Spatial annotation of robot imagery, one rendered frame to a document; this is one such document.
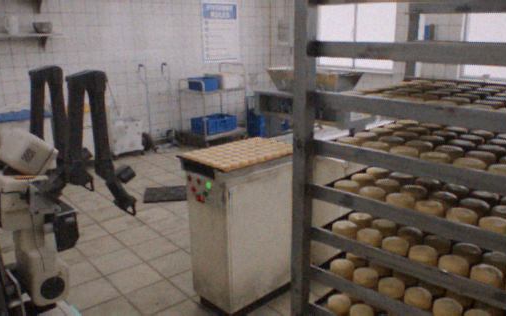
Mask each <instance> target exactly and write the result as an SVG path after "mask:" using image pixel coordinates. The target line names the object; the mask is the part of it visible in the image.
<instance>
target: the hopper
mask: <svg viewBox="0 0 506 316"><path fill-rule="evenodd" d="M265 70H266V72H267V73H268V75H269V76H270V77H271V79H272V81H273V83H274V84H275V86H276V88H277V90H278V91H282V92H290V93H293V88H294V66H293V67H280V68H268V69H265ZM321 71H322V72H321ZM316 72H317V73H316V91H321V92H330V93H341V92H352V91H354V89H355V87H356V86H357V84H358V82H359V81H360V78H361V77H362V75H363V73H364V72H365V71H356V70H341V69H326V68H316ZM330 73H338V74H330ZM341 73H342V74H341Z"/></svg>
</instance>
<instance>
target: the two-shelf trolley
mask: <svg viewBox="0 0 506 316"><path fill-rule="evenodd" d="M221 64H231V65H242V66H243V67H244V75H239V76H244V87H243V86H238V88H231V89H217V90H215V91H207V92H205V86H204V82H203V81H202V80H196V79H180V80H187V81H196V82H201V83H202V86H203V92H200V91H193V90H190V89H189V88H182V89H180V80H178V93H179V107H180V121H181V136H180V137H181V139H182V140H181V143H182V144H183V145H186V144H187V138H184V137H193V138H197V139H201V140H205V141H204V142H205V143H204V145H205V149H208V148H209V147H210V145H209V144H208V141H207V140H210V139H215V138H219V137H224V136H229V135H236V134H240V133H244V135H242V136H241V140H247V139H248V132H247V103H246V67H245V65H244V64H243V63H229V62H221V63H220V64H219V72H221ZM237 91H244V94H245V128H241V127H237V129H235V130H232V131H229V132H224V133H220V134H215V135H211V136H207V125H206V106H205V96H208V95H215V94H220V103H221V114H223V111H222V94H223V93H231V92H237ZM180 93H186V94H192V95H200V96H203V105H204V124H205V135H202V134H198V133H193V132H192V131H191V130H189V131H185V132H183V123H182V108H181V94H180Z"/></svg>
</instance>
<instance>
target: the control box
mask: <svg viewBox="0 0 506 316"><path fill-rule="evenodd" d="M188 176H190V177H191V181H188V179H187V177H188ZM198 179H199V180H200V181H201V184H200V185H199V184H198V183H197V180H198ZM207 182H209V183H210V188H207ZM191 186H194V187H195V192H192V191H191ZM203 191H206V192H207V197H204V196H203ZM186 194H187V197H189V198H191V199H193V200H196V201H197V200H198V199H199V201H198V202H201V197H202V198H203V204H207V205H209V206H212V207H214V208H216V207H219V206H220V202H219V183H217V182H215V179H212V178H209V177H207V176H204V175H201V174H198V173H195V172H193V171H186ZM198 197H199V198H198ZM197 198H198V199H197ZM201 203H202V202H201Z"/></svg>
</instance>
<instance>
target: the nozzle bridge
mask: <svg viewBox="0 0 506 316"><path fill-rule="evenodd" d="M280 97H282V98H281V99H280V101H279V108H281V105H282V104H281V103H282V102H284V113H281V109H279V108H278V100H279V98H280ZM288 98H290V99H289V100H288V101H287V99H288ZM286 101H287V104H286V108H287V109H288V108H289V103H291V106H292V114H288V110H286V108H285V103H286ZM323 111H324V119H320V115H318V114H317V107H315V124H319V125H324V126H330V127H335V128H337V129H338V130H347V129H349V131H348V135H351V134H354V133H357V132H361V131H364V130H365V129H366V124H370V123H374V122H376V116H375V115H367V114H361V113H353V112H345V111H339V110H331V109H323ZM254 113H255V114H256V115H261V114H264V115H265V138H267V139H269V138H271V134H276V133H279V132H281V121H280V118H286V119H291V120H293V93H290V92H282V91H278V90H277V88H270V89H261V90H255V91H254Z"/></svg>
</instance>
